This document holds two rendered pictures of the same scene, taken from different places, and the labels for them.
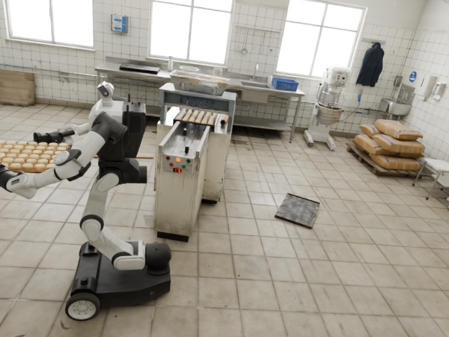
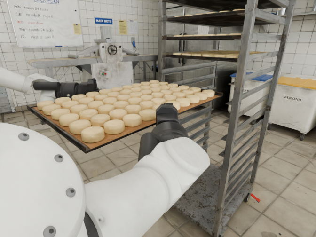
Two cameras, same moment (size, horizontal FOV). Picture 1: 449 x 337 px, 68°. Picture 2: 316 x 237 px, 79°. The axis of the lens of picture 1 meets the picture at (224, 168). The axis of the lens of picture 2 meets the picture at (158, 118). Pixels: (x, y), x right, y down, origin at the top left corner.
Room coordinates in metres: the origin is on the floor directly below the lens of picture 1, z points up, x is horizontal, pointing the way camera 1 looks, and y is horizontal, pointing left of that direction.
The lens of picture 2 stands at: (2.29, 0.93, 1.21)
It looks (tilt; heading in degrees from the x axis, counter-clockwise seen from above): 22 degrees down; 150
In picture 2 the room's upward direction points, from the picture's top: straight up
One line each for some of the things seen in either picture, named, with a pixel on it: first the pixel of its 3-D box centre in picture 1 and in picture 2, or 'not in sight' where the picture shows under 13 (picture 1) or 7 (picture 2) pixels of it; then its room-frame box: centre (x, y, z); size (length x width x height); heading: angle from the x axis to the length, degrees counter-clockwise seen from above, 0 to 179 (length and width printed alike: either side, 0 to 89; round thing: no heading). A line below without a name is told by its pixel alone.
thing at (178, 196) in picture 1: (183, 180); not in sight; (2.77, 0.36, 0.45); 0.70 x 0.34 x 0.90; 179
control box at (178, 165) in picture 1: (178, 163); not in sight; (2.41, 0.37, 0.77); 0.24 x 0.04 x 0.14; 89
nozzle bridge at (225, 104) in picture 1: (197, 107); not in sight; (3.28, 0.35, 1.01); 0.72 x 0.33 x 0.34; 89
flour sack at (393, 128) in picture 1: (396, 130); not in sight; (5.28, -2.62, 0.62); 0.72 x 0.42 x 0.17; 14
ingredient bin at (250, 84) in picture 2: not in sight; (251, 95); (0.43, 3.83, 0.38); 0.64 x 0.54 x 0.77; 100
